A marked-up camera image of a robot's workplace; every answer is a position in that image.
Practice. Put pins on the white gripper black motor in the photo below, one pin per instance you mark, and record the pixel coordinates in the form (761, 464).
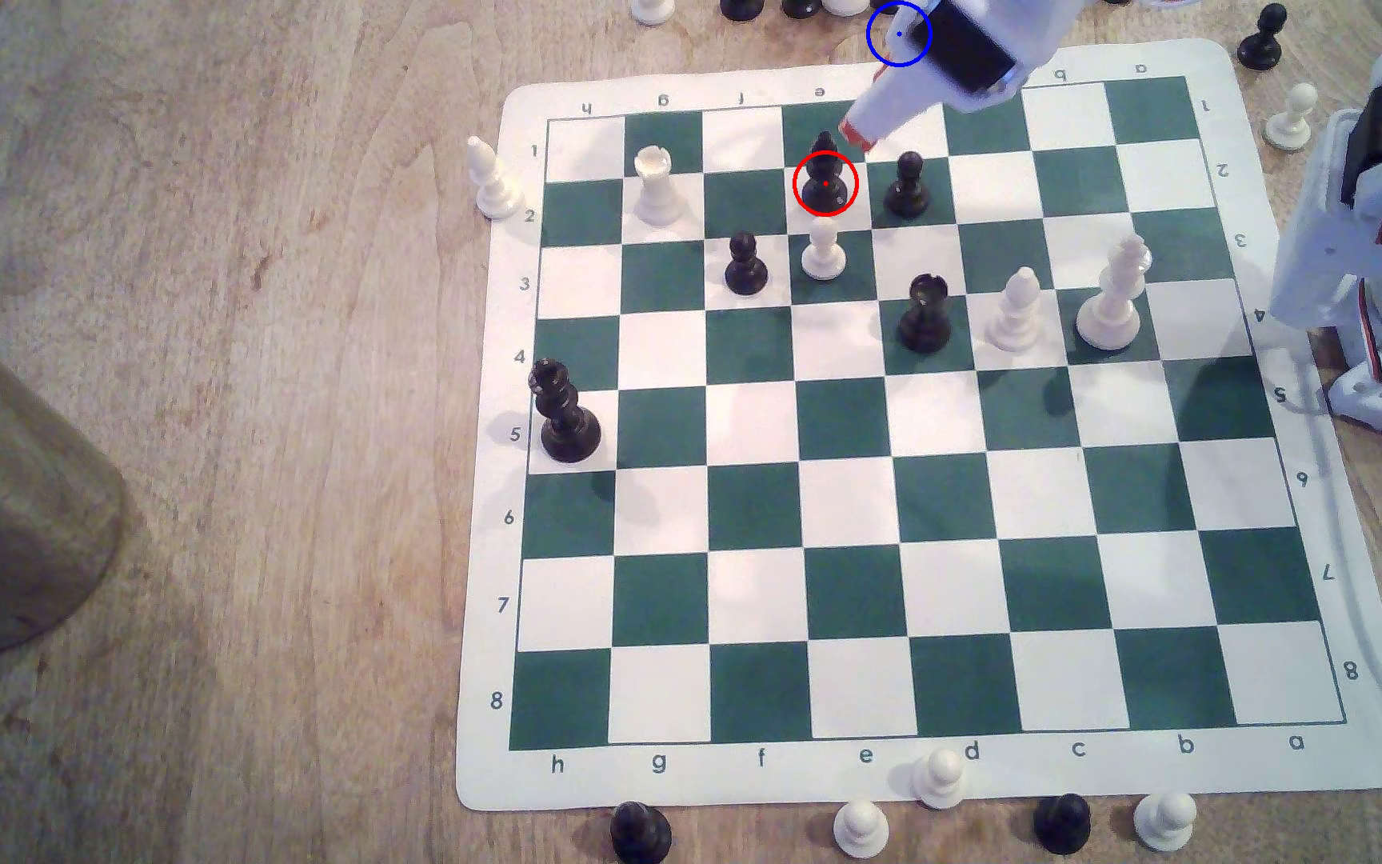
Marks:
(908, 90)

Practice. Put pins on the black chess bishop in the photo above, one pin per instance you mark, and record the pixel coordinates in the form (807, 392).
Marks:
(824, 186)

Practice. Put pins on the black chess pawn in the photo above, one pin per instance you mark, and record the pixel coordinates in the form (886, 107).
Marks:
(641, 834)
(746, 274)
(1261, 46)
(907, 192)
(1062, 826)
(800, 6)

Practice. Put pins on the white chess queen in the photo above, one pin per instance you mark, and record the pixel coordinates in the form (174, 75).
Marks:
(845, 6)

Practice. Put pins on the white chess pawn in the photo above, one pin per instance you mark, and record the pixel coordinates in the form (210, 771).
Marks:
(1290, 122)
(941, 780)
(860, 830)
(823, 254)
(1165, 822)

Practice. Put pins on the large black chess piece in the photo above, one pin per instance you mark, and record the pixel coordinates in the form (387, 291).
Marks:
(741, 7)

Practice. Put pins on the black chess rook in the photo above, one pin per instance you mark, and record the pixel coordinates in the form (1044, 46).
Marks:
(924, 318)

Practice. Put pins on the white chess rook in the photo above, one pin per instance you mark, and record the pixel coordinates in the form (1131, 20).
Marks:
(657, 192)

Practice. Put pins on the white chess bishop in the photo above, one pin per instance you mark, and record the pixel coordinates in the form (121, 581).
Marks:
(494, 186)
(1016, 318)

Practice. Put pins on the white chess piece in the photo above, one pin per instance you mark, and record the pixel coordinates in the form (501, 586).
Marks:
(652, 10)

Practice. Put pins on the white chess king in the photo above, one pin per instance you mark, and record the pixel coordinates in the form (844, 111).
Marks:
(1111, 314)

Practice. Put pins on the green white chess mat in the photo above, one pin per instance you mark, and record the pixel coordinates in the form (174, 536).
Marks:
(841, 504)

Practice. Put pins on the black chess king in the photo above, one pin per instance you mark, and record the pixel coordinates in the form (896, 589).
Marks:
(568, 426)

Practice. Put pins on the blurry grey cylinder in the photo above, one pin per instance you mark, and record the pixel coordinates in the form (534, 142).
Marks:
(7, 504)

